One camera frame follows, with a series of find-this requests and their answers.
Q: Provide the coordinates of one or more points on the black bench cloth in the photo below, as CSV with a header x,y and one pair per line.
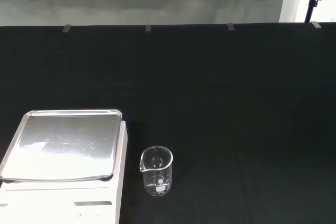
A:
x,y
223,103

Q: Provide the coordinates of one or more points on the clear tape strip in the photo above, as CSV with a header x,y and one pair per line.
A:
x,y
231,26
148,28
67,28
316,24

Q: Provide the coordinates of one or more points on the white electronic balance steel pan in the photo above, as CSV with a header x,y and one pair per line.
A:
x,y
65,142

